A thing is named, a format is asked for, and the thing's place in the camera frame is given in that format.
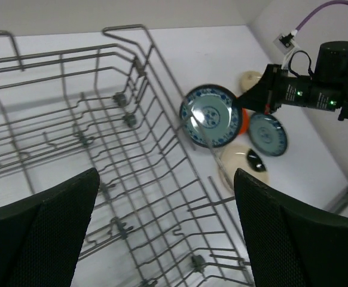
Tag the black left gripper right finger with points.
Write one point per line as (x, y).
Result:
(290, 243)

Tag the aluminium rail table edge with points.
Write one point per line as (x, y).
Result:
(338, 204)

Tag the orange plastic plate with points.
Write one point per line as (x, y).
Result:
(245, 122)

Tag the beige plate far right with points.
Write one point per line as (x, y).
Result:
(249, 79)

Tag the grey wire dish rack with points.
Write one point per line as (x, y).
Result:
(111, 101)

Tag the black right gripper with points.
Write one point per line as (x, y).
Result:
(324, 88)

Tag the beige plate with black patch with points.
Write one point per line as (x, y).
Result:
(239, 156)

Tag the blue floral plate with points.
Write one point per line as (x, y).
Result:
(210, 115)
(267, 134)

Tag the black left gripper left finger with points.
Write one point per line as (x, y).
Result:
(41, 236)

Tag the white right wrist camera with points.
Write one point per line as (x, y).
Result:
(286, 43)

